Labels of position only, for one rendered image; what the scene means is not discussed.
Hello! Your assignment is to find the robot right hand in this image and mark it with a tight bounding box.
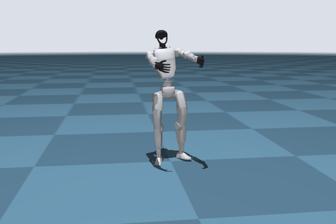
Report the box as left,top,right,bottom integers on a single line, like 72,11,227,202
154,60,170,73

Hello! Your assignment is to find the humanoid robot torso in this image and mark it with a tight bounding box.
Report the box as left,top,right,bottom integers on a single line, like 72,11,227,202
153,46,176,99

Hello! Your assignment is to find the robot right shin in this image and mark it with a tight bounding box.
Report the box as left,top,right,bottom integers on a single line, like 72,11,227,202
154,129,162,158

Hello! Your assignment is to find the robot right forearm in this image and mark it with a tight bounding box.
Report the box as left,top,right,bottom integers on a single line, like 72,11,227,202
149,57,157,68

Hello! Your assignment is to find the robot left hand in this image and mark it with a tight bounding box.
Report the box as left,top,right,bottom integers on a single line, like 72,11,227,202
197,55,204,68

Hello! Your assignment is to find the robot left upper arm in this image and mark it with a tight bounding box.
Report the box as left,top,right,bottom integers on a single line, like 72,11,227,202
174,47,191,59

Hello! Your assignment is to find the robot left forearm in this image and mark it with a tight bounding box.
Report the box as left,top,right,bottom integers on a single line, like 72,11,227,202
187,53,198,62

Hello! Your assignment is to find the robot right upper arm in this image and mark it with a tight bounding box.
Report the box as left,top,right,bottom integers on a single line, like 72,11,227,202
146,50,158,61

